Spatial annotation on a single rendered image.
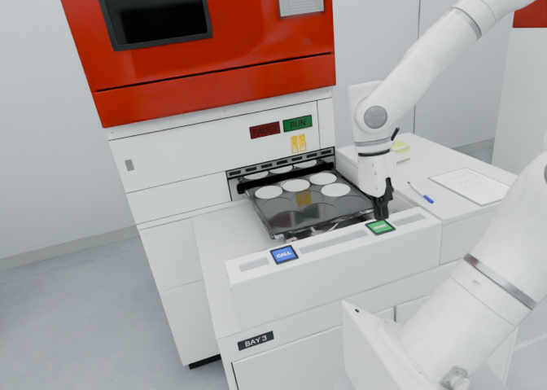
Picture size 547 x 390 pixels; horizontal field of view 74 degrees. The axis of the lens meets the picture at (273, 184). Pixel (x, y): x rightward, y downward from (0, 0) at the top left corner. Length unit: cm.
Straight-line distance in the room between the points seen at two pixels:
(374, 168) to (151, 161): 79
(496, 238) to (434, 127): 313
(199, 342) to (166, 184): 78
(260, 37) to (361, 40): 197
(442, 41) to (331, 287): 60
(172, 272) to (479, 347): 116
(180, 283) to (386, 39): 250
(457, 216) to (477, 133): 313
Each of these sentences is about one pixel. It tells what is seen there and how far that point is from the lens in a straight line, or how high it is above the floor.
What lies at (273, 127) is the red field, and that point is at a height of 110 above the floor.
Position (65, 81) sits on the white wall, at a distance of 284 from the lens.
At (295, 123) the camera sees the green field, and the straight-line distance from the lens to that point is 139.
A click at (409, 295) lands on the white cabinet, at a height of 75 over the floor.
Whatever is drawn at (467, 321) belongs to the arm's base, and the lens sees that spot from 66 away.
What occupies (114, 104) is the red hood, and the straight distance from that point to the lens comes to 125.
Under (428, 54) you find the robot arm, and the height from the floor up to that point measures 137.
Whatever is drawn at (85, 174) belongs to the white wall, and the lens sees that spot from 298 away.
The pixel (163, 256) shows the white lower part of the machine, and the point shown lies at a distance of 151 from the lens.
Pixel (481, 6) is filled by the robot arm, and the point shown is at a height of 145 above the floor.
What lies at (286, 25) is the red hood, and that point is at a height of 144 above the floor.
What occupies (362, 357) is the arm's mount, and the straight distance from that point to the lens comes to 69.
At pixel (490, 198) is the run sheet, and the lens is 114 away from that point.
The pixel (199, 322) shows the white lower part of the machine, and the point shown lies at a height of 31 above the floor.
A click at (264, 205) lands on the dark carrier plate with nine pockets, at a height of 90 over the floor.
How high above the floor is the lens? 148
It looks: 25 degrees down
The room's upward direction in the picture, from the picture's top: 8 degrees counter-clockwise
